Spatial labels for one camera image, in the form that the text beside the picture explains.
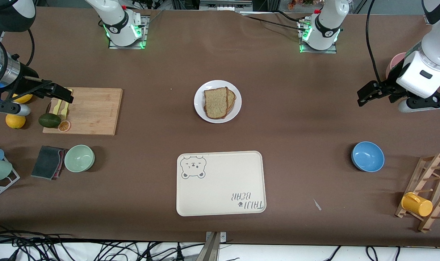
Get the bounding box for bread slice sandwich lid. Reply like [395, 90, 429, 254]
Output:
[204, 87, 229, 120]

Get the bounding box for grey metal equipment frame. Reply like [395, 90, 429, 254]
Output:
[200, 0, 253, 11]

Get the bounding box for dark green avocado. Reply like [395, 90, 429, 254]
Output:
[38, 113, 62, 128]

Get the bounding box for blue bowl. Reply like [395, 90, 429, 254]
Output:
[351, 141, 385, 173]

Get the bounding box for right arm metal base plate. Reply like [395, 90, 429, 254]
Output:
[108, 14, 150, 50]

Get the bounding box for tangled black cables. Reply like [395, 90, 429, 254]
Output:
[0, 224, 206, 261]

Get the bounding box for white round plate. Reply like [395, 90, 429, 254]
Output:
[194, 80, 242, 124]

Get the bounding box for black base power cable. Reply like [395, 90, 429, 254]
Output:
[272, 10, 307, 23]
[242, 14, 305, 32]

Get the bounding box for bamboo cutting board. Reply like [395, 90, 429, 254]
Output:
[43, 87, 123, 136]

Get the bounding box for cream bear print tray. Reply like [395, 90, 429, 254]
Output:
[176, 151, 267, 217]

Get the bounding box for yellow plastic mug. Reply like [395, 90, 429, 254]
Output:
[401, 192, 433, 217]

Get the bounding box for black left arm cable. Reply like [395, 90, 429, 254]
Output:
[364, 0, 383, 84]

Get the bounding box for wooden peg drying rack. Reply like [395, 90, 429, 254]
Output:
[395, 153, 440, 233]

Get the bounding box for mint green bowl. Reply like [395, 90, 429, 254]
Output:
[64, 145, 95, 173]

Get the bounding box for crusty bread slice under egg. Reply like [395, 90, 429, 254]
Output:
[225, 89, 237, 113]

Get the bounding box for yellow plastic fork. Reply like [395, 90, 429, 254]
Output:
[61, 89, 73, 120]

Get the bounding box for white wire cup rack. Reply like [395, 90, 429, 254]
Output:
[0, 142, 20, 200]

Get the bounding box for white table edge panel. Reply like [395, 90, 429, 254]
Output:
[0, 241, 440, 261]

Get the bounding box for grey folded cloth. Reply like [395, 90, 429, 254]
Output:
[31, 146, 68, 180]

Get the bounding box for pink cup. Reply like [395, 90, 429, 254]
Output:
[386, 53, 408, 79]

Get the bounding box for aluminium profile bracket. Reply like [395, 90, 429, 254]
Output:
[196, 231, 227, 261]

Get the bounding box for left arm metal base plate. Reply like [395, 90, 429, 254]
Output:
[299, 43, 338, 54]

